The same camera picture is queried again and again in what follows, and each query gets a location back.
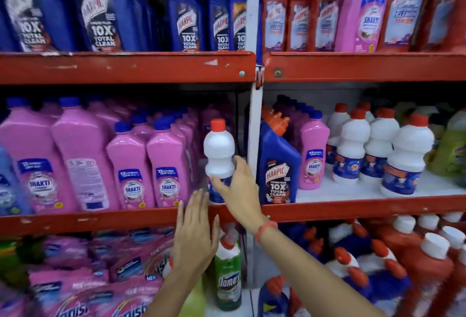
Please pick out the person's left hand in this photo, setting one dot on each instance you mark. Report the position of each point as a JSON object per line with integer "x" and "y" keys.
{"x": 193, "y": 240}

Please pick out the person's right hand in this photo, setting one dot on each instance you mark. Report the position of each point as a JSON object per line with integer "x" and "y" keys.
{"x": 244, "y": 196}

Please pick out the person's left little finger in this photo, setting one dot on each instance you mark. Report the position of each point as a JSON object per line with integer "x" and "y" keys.
{"x": 180, "y": 214}

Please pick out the person's right thumb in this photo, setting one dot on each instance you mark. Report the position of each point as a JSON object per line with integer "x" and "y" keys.
{"x": 222, "y": 186}

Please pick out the person's left thumb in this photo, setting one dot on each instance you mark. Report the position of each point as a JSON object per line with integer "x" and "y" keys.
{"x": 216, "y": 233}

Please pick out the person's left middle finger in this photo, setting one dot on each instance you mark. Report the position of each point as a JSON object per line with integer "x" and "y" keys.
{"x": 198, "y": 205}

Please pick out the person's left forearm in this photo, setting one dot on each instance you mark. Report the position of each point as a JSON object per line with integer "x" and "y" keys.
{"x": 171, "y": 296}

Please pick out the person's right forearm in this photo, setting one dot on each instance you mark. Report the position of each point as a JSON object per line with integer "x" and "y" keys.
{"x": 313, "y": 276}

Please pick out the dark green cleaner bottle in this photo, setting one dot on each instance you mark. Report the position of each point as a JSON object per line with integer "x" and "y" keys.
{"x": 228, "y": 276}

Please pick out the blue cleaner bottle orange cap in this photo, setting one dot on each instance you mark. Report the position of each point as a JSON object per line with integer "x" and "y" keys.
{"x": 278, "y": 167}

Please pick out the yellow-green bottle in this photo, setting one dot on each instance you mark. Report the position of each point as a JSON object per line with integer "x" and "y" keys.
{"x": 194, "y": 300}

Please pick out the red metal shelf beam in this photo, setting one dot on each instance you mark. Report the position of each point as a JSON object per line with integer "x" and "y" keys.
{"x": 364, "y": 67}
{"x": 364, "y": 208}
{"x": 91, "y": 220}
{"x": 127, "y": 67}

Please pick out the pink bottle blue cap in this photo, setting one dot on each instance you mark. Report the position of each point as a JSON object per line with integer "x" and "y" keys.
{"x": 313, "y": 153}

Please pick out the group of dark purple bottles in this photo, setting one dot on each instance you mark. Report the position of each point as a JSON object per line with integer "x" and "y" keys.
{"x": 291, "y": 111}

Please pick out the pile of pink refill pouches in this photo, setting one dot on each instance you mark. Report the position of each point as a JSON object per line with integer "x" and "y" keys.
{"x": 94, "y": 276}

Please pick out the group of pink blue-capped bottles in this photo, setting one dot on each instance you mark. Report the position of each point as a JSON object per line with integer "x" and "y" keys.
{"x": 83, "y": 156}

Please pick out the pile of blue orange-capped bottles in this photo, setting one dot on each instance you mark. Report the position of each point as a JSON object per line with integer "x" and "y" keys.
{"x": 346, "y": 262}

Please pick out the light blue cleaner bottle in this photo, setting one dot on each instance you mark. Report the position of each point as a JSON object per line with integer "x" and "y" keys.
{"x": 9, "y": 185}

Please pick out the green refill pouch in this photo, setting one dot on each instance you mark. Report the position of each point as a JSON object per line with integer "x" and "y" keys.
{"x": 9, "y": 258}

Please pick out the row of blue cleaner bottles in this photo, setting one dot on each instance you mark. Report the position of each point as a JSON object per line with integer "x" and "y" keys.
{"x": 105, "y": 7}

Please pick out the group of red white-capped bottles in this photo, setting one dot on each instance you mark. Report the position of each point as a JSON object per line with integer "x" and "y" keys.
{"x": 429, "y": 258}

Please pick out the large pink cleaner bottle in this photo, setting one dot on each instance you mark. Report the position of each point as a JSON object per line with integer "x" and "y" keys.
{"x": 366, "y": 11}

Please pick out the white shelf upright post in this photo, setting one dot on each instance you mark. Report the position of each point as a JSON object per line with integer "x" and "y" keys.
{"x": 254, "y": 109}

